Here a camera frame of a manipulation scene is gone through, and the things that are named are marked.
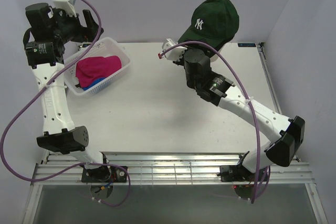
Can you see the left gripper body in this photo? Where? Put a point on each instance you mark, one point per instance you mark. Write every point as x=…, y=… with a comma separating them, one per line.
x=68, y=28

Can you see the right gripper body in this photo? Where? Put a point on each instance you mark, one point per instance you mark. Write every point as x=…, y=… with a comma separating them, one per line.
x=180, y=62

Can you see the pink cap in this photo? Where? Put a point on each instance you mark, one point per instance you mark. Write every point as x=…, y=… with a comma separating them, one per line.
x=92, y=68

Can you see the dark green NY cap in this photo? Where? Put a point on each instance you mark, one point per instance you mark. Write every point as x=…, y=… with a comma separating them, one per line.
x=214, y=22

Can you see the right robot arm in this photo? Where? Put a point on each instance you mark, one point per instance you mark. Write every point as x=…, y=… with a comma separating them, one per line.
x=285, y=135

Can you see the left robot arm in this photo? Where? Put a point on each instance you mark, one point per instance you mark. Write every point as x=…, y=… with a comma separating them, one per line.
x=44, y=43

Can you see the white plastic basket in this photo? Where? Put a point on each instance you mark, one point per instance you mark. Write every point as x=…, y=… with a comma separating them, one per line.
x=103, y=48

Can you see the blue cap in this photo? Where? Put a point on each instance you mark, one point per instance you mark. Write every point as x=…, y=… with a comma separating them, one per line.
x=93, y=84

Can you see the blue logo sticker right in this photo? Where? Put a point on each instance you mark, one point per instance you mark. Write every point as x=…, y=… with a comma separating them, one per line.
x=252, y=45

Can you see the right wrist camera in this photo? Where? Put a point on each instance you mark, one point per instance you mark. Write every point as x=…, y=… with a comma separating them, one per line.
x=170, y=52

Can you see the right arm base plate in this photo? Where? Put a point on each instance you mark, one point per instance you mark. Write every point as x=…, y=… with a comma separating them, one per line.
x=235, y=173

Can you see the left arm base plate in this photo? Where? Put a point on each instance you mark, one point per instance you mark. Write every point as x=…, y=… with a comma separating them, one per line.
x=105, y=174

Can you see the aluminium rail frame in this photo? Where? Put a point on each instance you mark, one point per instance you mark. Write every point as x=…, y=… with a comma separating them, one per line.
x=173, y=144

